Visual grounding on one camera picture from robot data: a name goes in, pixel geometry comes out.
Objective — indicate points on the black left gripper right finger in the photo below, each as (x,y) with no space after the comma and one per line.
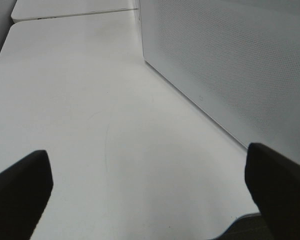
(273,181)

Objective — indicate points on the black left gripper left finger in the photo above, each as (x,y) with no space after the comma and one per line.
(25,189)

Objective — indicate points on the white microwave door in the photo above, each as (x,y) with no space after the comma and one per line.
(237,60)

